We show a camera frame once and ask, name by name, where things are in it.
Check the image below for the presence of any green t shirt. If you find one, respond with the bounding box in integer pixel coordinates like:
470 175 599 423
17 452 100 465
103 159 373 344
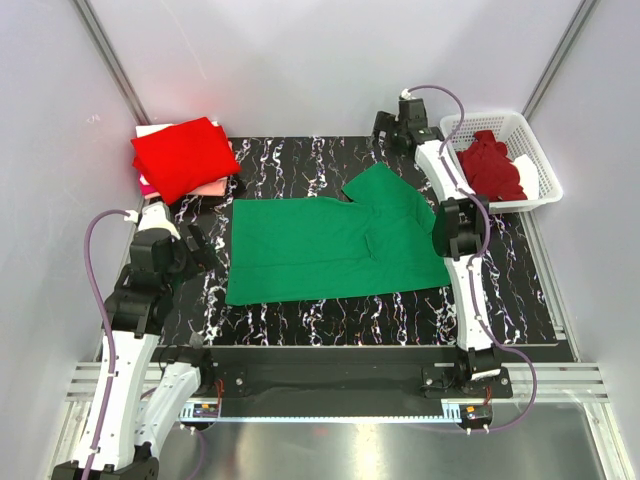
226 163 450 306

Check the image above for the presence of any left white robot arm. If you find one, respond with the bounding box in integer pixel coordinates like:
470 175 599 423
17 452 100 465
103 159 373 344
52 202 224 479

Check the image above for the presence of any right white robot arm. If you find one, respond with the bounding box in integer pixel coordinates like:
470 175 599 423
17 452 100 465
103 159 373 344
373 93 501 400

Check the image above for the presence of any folded pink t shirt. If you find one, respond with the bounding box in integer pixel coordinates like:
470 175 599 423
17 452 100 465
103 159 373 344
190 177 228 197

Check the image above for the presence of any folded magenta t shirt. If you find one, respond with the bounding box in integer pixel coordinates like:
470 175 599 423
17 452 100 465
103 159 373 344
139 183 157 198

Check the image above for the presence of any folded red t shirt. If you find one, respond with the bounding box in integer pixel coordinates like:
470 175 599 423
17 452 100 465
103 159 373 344
131 117 241 205

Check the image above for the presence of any dark red t shirt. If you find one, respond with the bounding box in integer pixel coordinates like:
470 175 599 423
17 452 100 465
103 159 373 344
457 130 527 202

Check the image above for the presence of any black marble pattern mat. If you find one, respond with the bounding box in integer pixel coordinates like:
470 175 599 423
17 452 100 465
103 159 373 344
161 137 574 362

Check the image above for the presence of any white plastic basket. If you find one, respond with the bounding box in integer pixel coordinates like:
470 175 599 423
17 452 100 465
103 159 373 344
439 111 564 214

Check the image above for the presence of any folded white t shirt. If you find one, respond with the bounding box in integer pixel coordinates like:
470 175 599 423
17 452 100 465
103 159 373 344
134 119 221 139

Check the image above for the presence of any white cloth in basket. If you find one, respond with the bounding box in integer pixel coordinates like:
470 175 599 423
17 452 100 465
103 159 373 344
513 154 540 200

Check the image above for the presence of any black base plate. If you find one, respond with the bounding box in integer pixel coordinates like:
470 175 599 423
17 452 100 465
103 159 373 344
200 346 513 400

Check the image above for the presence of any right aluminium corner post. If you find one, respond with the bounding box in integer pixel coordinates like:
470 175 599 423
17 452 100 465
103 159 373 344
521 0 601 120

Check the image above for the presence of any aluminium corner post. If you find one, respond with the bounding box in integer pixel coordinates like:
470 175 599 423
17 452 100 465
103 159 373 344
521 0 601 120
70 0 150 125

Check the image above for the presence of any left aluminium corner post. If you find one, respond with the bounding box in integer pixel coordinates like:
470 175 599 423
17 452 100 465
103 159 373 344
70 0 150 125

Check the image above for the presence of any aluminium frame rail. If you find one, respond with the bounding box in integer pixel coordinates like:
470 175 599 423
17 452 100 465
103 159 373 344
64 362 611 424

